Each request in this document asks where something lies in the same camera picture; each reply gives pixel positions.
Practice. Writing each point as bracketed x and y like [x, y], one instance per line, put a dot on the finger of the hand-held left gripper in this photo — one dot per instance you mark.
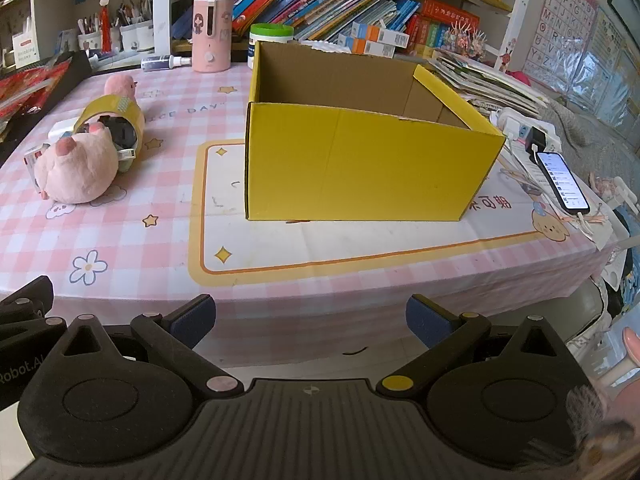
[35, 292]

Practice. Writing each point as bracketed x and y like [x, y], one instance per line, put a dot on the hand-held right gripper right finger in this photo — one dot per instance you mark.
[427, 321]

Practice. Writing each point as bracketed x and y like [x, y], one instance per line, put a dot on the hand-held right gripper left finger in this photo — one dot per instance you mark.
[192, 321]

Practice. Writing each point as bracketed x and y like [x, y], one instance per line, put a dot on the pink plush paw toy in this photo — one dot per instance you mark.
[85, 170]

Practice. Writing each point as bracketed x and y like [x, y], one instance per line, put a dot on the small white red box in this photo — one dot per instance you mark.
[31, 160]

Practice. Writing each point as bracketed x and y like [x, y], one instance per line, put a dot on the white rectangular block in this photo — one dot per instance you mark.
[61, 130]

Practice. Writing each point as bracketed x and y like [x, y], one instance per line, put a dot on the yellow cardboard box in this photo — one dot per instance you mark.
[350, 160]

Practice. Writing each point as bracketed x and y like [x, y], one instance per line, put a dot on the small blue black toy car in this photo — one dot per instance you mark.
[122, 132]

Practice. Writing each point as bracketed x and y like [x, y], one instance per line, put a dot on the clear packing tape roll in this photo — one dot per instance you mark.
[112, 105]

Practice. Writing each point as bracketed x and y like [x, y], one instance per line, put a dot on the small pink plush chick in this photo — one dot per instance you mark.
[117, 85]

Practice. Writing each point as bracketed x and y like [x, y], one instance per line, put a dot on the person's right forearm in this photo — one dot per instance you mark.
[590, 415]

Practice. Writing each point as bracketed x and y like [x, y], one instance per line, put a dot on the pink checked tablecloth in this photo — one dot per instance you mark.
[150, 250]

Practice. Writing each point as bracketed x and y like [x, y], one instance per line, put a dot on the grey chair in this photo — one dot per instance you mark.
[592, 310]

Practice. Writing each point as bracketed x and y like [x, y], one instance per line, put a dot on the black smartphone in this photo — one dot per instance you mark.
[562, 182]

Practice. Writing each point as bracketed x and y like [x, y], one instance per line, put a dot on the red foil packets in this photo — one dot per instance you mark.
[30, 87]

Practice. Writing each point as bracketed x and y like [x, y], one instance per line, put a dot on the white power strip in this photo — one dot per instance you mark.
[510, 120]

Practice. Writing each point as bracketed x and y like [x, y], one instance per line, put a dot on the pink white plush toy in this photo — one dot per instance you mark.
[607, 186]

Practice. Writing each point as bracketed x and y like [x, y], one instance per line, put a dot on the black tray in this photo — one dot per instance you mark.
[75, 67]

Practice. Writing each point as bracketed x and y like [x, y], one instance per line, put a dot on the white labelled box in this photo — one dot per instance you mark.
[22, 50]

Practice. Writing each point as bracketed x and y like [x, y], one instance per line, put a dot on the stack of papers and booklets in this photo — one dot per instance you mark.
[490, 85]

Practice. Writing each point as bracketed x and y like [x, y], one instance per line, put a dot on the grey blanket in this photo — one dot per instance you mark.
[600, 135]

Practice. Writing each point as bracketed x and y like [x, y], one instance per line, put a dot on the white pen holder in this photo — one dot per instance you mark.
[90, 42]
[137, 37]

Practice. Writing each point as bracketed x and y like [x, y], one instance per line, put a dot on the small spray bottle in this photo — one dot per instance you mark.
[165, 63]

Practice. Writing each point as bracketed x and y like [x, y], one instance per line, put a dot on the white orange blue carton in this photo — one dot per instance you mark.
[385, 35]
[370, 46]

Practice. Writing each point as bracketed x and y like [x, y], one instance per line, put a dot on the colourful beaded ornament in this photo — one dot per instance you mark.
[467, 42]

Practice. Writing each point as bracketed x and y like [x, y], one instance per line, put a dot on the pink cylindrical humidifier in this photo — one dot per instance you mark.
[212, 40]

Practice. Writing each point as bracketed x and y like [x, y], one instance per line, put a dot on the white quilted handbag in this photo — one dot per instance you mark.
[330, 47]

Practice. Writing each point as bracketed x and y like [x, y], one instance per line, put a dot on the white jar green lid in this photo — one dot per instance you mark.
[270, 40]

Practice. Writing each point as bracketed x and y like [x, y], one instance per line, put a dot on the red boxed book set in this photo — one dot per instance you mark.
[445, 17]

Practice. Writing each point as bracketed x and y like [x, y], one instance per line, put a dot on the white bookshelf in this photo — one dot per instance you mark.
[162, 5]

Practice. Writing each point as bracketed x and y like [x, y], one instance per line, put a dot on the row of colourful books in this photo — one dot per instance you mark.
[300, 0]

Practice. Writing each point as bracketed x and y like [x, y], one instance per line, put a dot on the pale wall chart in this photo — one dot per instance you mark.
[610, 70]

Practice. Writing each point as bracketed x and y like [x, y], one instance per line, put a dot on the alphabet wall poster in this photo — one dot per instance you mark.
[560, 25]

